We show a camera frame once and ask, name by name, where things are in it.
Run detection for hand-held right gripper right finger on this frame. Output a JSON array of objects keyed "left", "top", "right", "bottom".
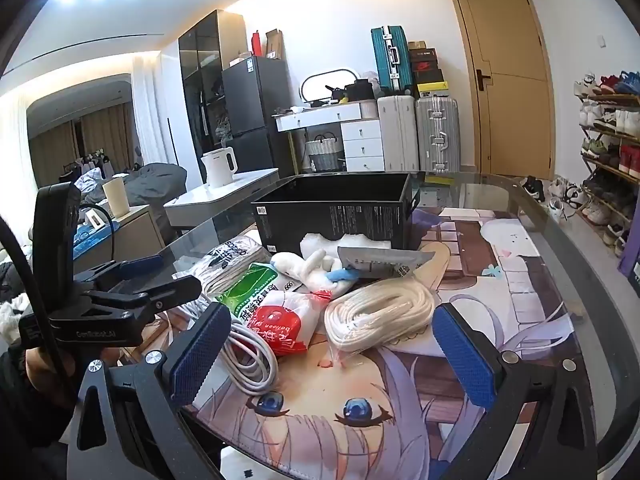
[{"left": 432, "top": 302, "right": 598, "bottom": 480}]

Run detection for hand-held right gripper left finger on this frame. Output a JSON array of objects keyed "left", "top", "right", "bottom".
[{"left": 65, "top": 302, "right": 233, "bottom": 480}]

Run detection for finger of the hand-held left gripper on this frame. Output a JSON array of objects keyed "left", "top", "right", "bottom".
[
  {"left": 75, "top": 254, "right": 166, "bottom": 286},
  {"left": 82, "top": 275, "right": 203, "bottom": 313}
]

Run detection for green white plastic packet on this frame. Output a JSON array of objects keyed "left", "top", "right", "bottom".
[{"left": 215, "top": 261, "right": 281, "bottom": 321}]

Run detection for red white plastic packet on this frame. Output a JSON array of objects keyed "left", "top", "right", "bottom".
[{"left": 245, "top": 290, "right": 333, "bottom": 358}]

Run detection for bagged white rope bundle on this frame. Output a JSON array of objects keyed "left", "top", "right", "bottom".
[{"left": 324, "top": 275, "right": 436, "bottom": 353}]

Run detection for black cardboard box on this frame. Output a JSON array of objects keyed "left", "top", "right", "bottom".
[{"left": 250, "top": 172, "right": 421, "bottom": 259}]

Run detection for person's left forearm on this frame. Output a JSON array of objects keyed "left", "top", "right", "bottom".
[{"left": 0, "top": 350, "right": 68, "bottom": 480}]

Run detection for beige low cabinet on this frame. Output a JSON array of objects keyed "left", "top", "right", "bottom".
[{"left": 72, "top": 205, "right": 167, "bottom": 272}]

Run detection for beige cup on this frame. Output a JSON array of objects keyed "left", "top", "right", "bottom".
[{"left": 102, "top": 178, "right": 131, "bottom": 218}]

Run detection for grey bean bag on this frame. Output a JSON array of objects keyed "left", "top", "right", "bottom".
[{"left": 122, "top": 162, "right": 188, "bottom": 206}]

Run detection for printed cartoon desk mat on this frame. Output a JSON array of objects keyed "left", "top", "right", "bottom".
[{"left": 117, "top": 205, "right": 576, "bottom": 480}]

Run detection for white side table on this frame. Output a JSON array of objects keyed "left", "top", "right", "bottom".
[{"left": 164, "top": 167, "right": 281, "bottom": 228}]

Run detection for white electric kettle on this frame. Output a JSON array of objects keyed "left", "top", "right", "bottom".
[{"left": 201, "top": 146, "right": 238, "bottom": 190}]

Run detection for silver foil pouch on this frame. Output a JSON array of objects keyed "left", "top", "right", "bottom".
[{"left": 337, "top": 246, "right": 436, "bottom": 281}]

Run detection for white plush toy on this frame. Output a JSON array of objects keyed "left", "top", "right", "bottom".
[{"left": 270, "top": 250, "right": 358, "bottom": 301}]

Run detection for scattered loose shoes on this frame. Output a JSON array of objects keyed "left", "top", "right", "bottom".
[{"left": 520, "top": 175, "right": 587, "bottom": 222}]

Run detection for purple yoga mat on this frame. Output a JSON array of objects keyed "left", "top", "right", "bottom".
[{"left": 617, "top": 220, "right": 640, "bottom": 281}]

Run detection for black refrigerator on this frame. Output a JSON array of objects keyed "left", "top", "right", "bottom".
[{"left": 221, "top": 56, "right": 293, "bottom": 173}]

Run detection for woven grey white basket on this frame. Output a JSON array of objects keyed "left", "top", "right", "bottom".
[{"left": 305, "top": 132, "right": 346, "bottom": 171}]

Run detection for black glass cabinet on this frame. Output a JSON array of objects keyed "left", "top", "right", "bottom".
[{"left": 178, "top": 10, "right": 248, "bottom": 171}]

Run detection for silver suitcase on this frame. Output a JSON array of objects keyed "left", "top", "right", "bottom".
[{"left": 415, "top": 96, "right": 461, "bottom": 173}]

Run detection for white suitcase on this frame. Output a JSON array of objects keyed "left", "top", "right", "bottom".
[{"left": 376, "top": 95, "right": 420, "bottom": 173}]

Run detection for wooden shoe rack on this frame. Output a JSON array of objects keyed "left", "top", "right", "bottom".
[{"left": 572, "top": 72, "right": 640, "bottom": 256}]

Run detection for white vanity desk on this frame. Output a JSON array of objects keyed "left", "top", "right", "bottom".
[{"left": 272, "top": 101, "right": 386, "bottom": 173}]

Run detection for oval vanity mirror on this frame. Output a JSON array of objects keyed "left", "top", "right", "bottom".
[{"left": 299, "top": 67, "right": 357, "bottom": 106}]

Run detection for tan wooden door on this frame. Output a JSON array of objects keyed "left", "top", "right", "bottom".
[{"left": 445, "top": 0, "right": 557, "bottom": 181}]

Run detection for brown flat cardboard package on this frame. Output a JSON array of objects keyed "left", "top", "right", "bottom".
[{"left": 265, "top": 29, "right": 285, "bottom": 60}]

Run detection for black handbag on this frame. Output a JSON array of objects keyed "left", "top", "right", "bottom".
[{"left": 345, "top": 80, "right": 376, "bottom": 102}]

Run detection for rows of sneakers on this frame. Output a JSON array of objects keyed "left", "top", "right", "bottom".
[{"left": 572, "top": 72, "right": 640, "bottom": 256}]

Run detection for teal suitcase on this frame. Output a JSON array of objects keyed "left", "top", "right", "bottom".
[{"left": 371, "top": 26, "right": 415, "bottom": 96}]

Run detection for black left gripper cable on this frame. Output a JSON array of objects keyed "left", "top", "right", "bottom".
[{"left": 0, "top": 215, "right": 76, "bottom": 401}]

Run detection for white coiled cable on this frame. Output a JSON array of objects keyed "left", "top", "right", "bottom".
[{"left": 165, "top": 295, "right": 281, "bottom": 396}]

